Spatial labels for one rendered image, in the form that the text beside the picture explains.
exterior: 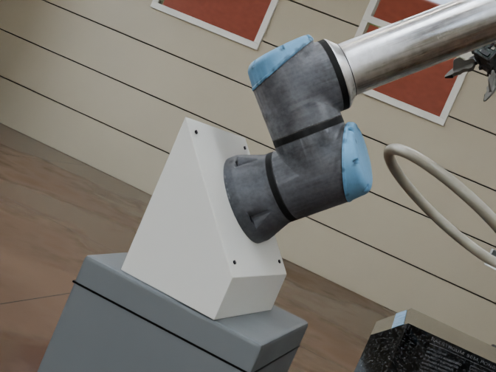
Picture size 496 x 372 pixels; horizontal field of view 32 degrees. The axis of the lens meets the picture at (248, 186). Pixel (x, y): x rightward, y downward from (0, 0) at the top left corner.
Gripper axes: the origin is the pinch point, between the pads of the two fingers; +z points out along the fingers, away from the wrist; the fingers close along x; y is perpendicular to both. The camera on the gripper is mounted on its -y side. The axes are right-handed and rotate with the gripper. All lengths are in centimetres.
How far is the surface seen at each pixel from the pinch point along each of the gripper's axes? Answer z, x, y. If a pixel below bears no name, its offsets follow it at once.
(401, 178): 30.0, 2.1, -4.9
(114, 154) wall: 94, -574, -464
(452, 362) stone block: 56, 36, -40
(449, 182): 30.2, 29.7, 22.7
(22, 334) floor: 165, -121, -72
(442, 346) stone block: 55, 31, -39
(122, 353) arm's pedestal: 107, 30, 67
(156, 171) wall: 75, -526, -481
